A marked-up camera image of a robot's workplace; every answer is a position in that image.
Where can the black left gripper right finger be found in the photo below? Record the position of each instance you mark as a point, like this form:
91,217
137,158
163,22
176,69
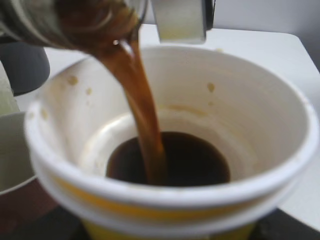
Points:
279,225

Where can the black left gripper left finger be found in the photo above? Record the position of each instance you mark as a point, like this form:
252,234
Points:
58,224

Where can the yellow paper cup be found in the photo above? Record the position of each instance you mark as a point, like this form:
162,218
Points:
236,136

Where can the coffee bottle brown liquid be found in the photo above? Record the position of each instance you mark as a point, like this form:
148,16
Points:
61,23

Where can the red ceramic mug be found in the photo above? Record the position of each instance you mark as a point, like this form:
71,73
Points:
22,198

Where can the dark blue ceramic mug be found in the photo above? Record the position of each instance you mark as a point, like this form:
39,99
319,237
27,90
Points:
27,66

